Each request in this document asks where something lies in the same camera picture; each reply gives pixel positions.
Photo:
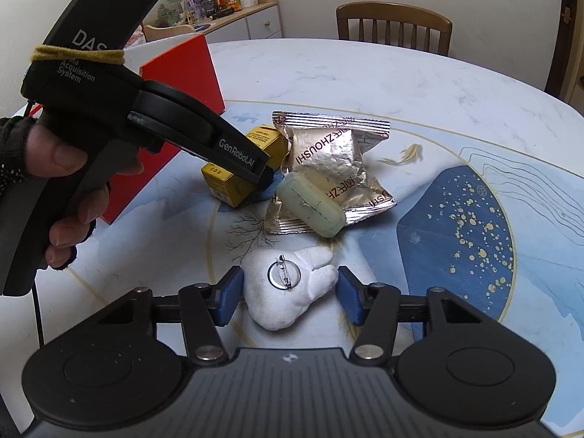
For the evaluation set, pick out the small green plant figurine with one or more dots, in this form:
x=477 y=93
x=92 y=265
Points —
x=175 y=7

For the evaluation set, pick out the white cabinet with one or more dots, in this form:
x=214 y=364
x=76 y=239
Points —
x=262 y=23

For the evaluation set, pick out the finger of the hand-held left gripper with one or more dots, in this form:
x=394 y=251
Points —
x=255 y=173

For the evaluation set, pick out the yellow elastic band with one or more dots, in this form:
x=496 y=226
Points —
x=77 y=54

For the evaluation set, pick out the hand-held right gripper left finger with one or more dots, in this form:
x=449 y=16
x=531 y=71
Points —
x=228 y=294

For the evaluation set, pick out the small yellow box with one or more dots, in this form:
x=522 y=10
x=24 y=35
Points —
x=228 y=189

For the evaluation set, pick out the dark wooden door frame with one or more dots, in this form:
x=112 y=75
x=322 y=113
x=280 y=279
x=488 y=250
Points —
x=561 y=32

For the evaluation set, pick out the dark jar with orange label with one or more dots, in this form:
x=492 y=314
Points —
x=226 y=3

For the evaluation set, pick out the white plush pin badge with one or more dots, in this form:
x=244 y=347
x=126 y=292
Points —
x=283 y=310

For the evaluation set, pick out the silver foil snack bag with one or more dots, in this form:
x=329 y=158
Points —
x=328 y=150

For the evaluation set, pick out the light wooden tray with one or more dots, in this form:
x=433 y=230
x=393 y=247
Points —
x=173 y=32

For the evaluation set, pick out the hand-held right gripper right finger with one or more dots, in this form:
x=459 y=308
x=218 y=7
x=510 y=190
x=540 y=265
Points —
x=351 y=294

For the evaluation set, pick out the pale green oval case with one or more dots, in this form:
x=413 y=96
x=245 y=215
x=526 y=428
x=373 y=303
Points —
x=310 y=205

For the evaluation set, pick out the person's left hand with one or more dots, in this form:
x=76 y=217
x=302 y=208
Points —
x=54 y=150

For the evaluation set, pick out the red cardboard box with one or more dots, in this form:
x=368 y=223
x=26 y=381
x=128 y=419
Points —
x=191 y=77

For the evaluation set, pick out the brown wooden chair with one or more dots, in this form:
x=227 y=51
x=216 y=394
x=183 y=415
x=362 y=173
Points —
x=392 y=13

